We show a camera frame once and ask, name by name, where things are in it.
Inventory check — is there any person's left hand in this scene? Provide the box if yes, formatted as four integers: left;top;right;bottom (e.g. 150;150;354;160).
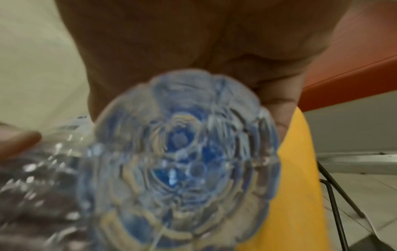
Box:
0;122;43;163

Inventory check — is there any person's right hand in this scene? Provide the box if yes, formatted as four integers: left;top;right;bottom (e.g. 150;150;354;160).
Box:
54;0;352;141

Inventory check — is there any crinkled clear plastic bottle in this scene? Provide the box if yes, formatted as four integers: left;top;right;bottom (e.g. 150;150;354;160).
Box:
0;115;100;251

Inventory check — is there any clear plastic water bottle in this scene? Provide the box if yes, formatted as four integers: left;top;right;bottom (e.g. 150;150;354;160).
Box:
76;68;282;251

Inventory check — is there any yellow chair with black legs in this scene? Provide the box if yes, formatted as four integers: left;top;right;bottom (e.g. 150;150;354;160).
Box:
245;107;367;251

